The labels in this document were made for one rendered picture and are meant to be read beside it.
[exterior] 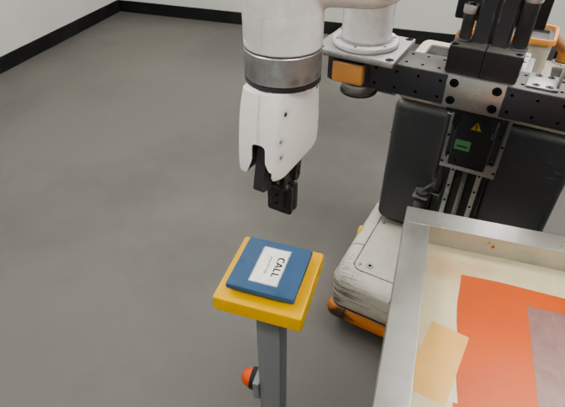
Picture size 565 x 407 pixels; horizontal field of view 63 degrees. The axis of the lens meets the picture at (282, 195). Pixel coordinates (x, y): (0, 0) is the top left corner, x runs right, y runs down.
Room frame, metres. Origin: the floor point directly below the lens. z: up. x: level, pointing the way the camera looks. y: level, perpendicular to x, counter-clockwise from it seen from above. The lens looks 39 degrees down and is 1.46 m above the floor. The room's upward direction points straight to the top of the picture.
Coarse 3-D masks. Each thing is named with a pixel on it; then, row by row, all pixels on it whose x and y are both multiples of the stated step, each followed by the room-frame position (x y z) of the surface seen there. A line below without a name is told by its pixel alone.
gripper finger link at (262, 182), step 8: (256, 152) 0.39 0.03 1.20; (264, 152) 0.39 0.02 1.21; (256, 160) 0.39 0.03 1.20; (264, 160) 0.39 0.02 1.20; (256, 168) 0.39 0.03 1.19; (264, 168) 0.39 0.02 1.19; (256, 176) 0.39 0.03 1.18; (264, 176) 0.38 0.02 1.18; (256, 184) 0.39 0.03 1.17; (264, 184) 0.38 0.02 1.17; (264, 192) 0.38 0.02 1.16
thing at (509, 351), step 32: (480, 288) 0.43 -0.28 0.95; (512, 288) 0.43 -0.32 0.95; (480, 320) 0.37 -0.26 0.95; (512, 320) 0.37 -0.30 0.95; (544, 320) 0.37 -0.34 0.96; (480, 352) 0.33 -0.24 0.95; (512, 352) 0.33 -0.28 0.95; (544, 352) 0.33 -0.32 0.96; (480, 384) 0.28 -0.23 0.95; (512, 384) 0.28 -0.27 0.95; (544, 384) 0.28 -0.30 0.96
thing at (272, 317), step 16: (320, 256) 0.49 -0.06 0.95; (320, 272) 0.48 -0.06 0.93; (224, 288) 0.43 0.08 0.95; (304, 288) 0.43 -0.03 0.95; (224, 304) 0.41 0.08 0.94; (240, 304) 0.40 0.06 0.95; (256, 304) 0.40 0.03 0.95; (272, 304) 0.40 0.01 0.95; (288, 304) 0.40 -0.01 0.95; (304, 304) 0.40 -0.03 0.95; (256, 320) 0.44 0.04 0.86; (272, 320) 0.39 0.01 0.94; (288, 320) 0.38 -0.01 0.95; (272, 336) 0.43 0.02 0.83; (272, 352) 0.43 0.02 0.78; (272, 368) 0.44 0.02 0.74; (256, 384) 0.44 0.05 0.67; (272, 384) 0.44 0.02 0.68; (272, 400) 0.44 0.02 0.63
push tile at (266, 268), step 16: (256, 240) 0.51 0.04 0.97; (240, 256) 0.47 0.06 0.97; (256, 256) 0.47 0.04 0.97; (272, 256) 0.47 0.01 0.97; (288, 256) 0.47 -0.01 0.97; (304, 256) 0.47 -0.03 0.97; (240, 272) 0.44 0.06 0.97; (256, 272) 0.44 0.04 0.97; (272, 272) 0.44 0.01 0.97; (288, 272) 0.44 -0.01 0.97; (304, 272) 0.45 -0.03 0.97; (240, 288) 0.42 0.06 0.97; (256, 288) 0.41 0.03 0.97; (272, 288) 0.41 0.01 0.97; (288, 288) 0.41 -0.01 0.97
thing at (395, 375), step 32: (416, 224) 0.52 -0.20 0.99; (448, 224) 0.52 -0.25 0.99; (480, 224) 0.52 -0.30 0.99; (416, 256) 0.45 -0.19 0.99; (512, 256) 0.48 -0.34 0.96; (544, 256) 0.47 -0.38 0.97; (416, 288) 0.40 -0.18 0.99; (416, 320) 0.35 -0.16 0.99; (384, 352) 0.30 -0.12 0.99; (384, 384) 0.26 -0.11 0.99
